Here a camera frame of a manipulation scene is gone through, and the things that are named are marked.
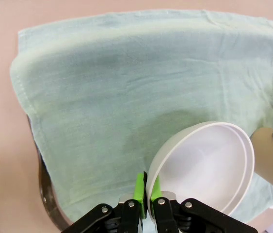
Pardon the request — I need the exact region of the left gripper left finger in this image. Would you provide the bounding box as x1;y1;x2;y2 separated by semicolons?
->
64;171;148;233

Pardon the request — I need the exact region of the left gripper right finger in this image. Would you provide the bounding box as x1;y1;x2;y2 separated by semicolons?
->
150;176;258;233

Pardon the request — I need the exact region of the brown plastic cup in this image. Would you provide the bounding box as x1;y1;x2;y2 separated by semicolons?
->
250;127;273;199

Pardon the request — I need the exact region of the white plastic bowl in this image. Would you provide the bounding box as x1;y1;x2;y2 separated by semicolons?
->
145;120;255;223

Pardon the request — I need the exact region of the teal cloth mat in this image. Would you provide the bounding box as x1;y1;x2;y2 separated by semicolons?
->
10;9;273;226

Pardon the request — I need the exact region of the dark brown plastic tray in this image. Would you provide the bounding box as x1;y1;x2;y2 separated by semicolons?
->
26;113;75;233

